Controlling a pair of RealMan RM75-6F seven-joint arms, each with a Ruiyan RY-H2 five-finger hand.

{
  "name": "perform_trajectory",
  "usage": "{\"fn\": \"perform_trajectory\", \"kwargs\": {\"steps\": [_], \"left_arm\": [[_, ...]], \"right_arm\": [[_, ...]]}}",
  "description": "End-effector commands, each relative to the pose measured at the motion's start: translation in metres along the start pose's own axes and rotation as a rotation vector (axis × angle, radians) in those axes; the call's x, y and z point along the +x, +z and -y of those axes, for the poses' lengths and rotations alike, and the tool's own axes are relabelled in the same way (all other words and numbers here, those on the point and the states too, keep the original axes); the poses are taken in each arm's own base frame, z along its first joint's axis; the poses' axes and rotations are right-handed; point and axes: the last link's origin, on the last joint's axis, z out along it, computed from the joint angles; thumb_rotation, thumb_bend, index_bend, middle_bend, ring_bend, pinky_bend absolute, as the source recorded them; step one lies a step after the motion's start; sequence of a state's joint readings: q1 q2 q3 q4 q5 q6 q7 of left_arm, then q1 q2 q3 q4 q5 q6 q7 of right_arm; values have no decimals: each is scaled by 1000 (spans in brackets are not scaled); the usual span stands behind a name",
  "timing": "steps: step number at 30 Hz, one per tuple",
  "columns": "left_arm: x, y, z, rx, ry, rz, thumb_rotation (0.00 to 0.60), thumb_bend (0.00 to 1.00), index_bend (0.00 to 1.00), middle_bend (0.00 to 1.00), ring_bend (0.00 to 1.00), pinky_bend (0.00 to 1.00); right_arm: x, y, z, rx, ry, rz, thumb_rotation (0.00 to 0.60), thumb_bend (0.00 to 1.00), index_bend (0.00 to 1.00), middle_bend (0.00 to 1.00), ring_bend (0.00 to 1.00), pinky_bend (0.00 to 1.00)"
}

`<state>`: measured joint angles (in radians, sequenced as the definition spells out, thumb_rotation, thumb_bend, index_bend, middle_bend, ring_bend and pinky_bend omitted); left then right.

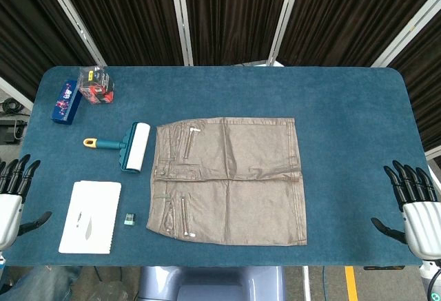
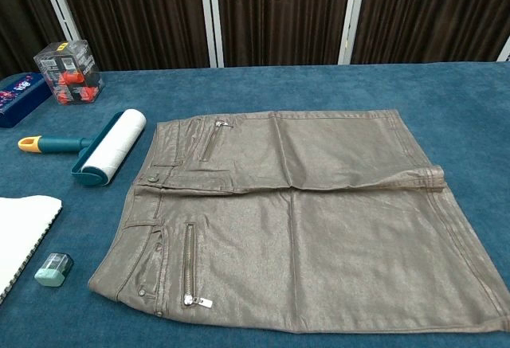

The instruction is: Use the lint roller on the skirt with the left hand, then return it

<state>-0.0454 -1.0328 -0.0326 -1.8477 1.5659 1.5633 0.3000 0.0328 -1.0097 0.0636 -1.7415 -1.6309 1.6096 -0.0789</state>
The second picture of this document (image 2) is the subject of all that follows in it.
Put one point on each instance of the brown shiny zip skirt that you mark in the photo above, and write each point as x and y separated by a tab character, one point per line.
318	224

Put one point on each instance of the blue velvet table cover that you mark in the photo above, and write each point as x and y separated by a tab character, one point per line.
279	85

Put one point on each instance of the brown curtain screen panel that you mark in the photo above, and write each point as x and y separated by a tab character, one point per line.
279	13
20	13
131	13
430	9

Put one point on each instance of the clear box with red items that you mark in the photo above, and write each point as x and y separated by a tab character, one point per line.
71	79

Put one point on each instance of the small green pencil sharpener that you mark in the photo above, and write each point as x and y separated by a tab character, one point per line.
53	271

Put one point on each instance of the dark blue printed carton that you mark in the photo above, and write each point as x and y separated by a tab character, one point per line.
20	99

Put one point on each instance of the white spiral notebook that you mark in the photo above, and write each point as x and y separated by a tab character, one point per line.
20	236

